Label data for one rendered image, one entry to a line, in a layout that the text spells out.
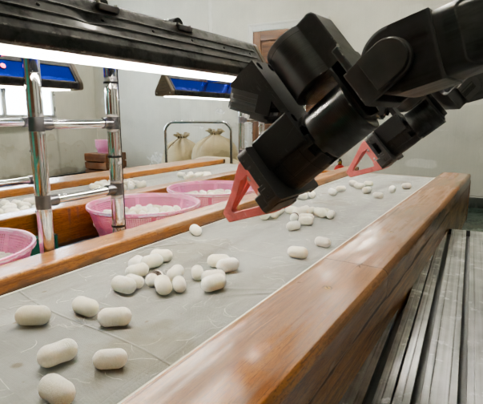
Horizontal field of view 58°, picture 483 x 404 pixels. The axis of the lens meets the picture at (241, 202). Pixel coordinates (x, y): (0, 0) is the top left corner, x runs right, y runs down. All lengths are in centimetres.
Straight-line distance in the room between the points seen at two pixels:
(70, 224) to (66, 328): 59
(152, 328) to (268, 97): 28
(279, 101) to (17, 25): 27
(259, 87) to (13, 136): 623
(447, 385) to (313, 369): 21
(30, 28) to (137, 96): 649
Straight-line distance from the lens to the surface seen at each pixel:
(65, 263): 71
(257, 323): 46
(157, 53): 63
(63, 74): 124
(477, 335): 72
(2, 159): 654
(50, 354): 46
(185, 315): 54
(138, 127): 698
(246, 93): 48
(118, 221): 84
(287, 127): 44
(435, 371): 61
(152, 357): 46
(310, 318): 48
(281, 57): 46
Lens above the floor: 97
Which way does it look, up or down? 11 degrees down
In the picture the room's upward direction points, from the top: straight up
